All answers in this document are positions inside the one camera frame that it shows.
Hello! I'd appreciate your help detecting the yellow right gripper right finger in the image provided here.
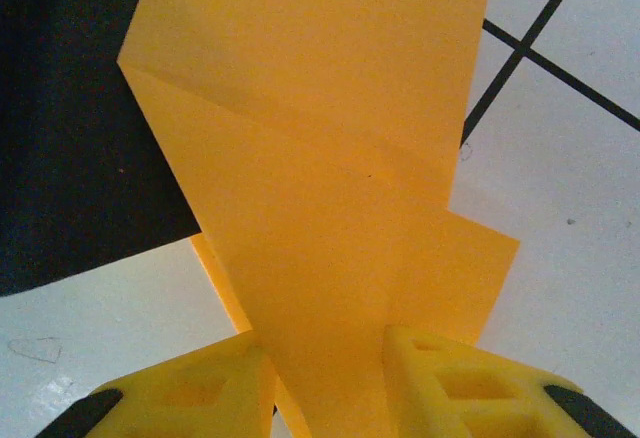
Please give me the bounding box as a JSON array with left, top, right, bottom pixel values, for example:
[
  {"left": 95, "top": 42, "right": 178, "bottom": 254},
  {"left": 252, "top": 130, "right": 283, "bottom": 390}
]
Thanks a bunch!
[{"left": 382, "top": 325, "right": 640, "bottom": 438}]

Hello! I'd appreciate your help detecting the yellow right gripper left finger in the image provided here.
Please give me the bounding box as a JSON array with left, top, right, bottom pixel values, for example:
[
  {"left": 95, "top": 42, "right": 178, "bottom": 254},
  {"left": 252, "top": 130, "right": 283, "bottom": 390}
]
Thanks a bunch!
[{"left": 32, "top": 332, "right": 279, "bottom": 438}]

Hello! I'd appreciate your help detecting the orange paper sheet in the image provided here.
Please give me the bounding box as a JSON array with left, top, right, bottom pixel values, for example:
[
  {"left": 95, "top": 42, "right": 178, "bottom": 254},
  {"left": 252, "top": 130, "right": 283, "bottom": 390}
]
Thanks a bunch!
[{"left": 117, "top": 0, "right": 521, "bottom": 438}]

